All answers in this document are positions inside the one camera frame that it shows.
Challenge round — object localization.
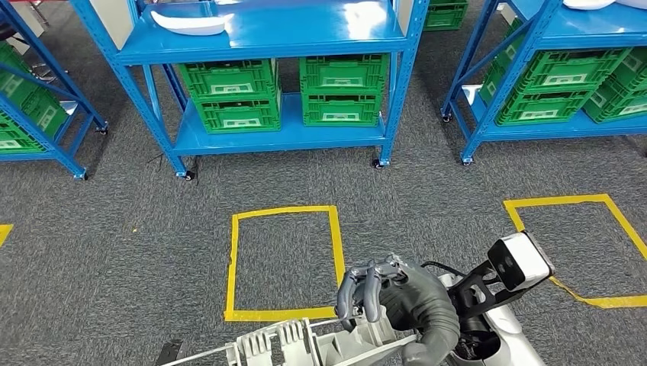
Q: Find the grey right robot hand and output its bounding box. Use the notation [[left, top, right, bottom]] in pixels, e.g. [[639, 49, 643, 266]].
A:
[[335, 254, 453, 333]]

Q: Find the white desk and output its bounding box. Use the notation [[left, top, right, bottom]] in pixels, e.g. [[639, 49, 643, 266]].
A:
[[89, 0, 135, 50], [396, 0, 416, 37]]

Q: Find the grey plastic wheel cover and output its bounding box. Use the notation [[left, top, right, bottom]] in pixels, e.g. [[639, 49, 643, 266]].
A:
[[161, 316, 420, 366]]

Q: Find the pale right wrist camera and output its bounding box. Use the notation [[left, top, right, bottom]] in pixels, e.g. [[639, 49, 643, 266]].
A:
[[447, 230, 555, 319]]

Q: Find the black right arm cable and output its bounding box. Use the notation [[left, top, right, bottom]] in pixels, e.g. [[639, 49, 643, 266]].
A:
[[420, 261, 468, 280]]

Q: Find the white plastic car part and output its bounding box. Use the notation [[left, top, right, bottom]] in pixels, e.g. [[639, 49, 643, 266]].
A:
[[562, 0, 619, 11], [150, 10, 228, 37]]

